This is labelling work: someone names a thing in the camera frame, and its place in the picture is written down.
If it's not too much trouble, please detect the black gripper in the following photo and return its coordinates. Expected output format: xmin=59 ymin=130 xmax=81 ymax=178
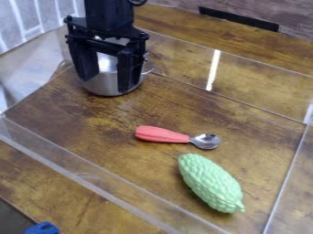
xmin=65 ymin=16 xmax=150 ymax=93

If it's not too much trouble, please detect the clear acrylic barrier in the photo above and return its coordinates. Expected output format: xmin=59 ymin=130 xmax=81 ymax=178
xmin=0 ymin=27 xmax=313 ymax=234

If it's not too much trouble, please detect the red handled metal spoon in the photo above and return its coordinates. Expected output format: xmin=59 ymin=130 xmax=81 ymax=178
xmin=136 ymin=126 xmax=221 ymax=150

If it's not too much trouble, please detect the blue object at corner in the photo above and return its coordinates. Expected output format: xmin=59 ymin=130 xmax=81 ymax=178
xmin=22 ymin=221 xmax=61 ymax=234

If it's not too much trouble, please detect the green bitter gourd toy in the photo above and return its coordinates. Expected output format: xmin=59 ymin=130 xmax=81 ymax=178
xmin=178 ymin=154 xmax=245 ymax=214

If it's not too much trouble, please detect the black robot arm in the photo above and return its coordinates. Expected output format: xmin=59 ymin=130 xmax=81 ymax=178
xmin=65 ymin=0 xmax=150 ymax=96

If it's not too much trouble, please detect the black strip on wall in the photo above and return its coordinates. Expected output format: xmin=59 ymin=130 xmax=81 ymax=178
xmin=199 ymin=6 xmax=279 ymax=32

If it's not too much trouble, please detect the silver metal pot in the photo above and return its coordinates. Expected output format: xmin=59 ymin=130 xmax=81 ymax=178
xmin=81 ymin=53 xmax=154 ymax=97

